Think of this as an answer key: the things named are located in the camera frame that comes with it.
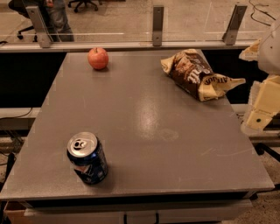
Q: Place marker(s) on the metal barrier rail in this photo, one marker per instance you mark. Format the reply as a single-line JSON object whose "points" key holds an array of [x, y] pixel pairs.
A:
{"points": [[68, 47]]}

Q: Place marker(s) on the person in jeans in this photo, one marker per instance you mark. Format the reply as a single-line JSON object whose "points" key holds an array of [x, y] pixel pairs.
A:
{"points": [[57, 21]]}

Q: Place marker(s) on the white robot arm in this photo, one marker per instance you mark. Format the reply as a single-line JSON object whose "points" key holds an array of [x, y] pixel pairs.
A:
{"points": [[269, 50]]}

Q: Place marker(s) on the blue soda can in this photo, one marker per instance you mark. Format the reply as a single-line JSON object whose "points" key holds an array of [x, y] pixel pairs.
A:
{"points": [[85, 152]]}

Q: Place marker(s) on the right metal bracket post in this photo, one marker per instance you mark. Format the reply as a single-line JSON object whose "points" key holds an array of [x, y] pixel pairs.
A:
{"points": [[230, 35]]}

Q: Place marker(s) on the metal bracket post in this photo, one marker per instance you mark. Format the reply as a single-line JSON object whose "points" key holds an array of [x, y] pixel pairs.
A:
{"points": [[157, 25], [230, 35], [38, 20]]}

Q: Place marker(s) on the red apple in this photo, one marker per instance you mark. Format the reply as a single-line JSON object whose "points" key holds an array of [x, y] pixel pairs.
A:
{"points": [[98, 58]]}

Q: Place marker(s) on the left metal bracket post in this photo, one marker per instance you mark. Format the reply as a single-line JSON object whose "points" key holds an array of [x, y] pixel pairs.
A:
{"points": [[38, 20]]}

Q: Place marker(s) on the middle metal bracket post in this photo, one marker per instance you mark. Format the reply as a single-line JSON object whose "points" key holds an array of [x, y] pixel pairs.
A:
{"points": [[157, 25]]}

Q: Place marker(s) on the brown chip bag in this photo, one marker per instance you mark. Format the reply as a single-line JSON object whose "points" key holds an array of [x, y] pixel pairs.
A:
{"points": [[190, 71]]}

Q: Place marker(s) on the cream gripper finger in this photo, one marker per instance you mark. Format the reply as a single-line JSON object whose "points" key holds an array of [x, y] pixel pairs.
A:
{"points": [[263, 105], [251, 52]]}

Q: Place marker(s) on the black office chair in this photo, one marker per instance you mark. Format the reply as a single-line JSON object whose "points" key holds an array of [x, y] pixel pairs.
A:
{"points": [[83, 2]]}

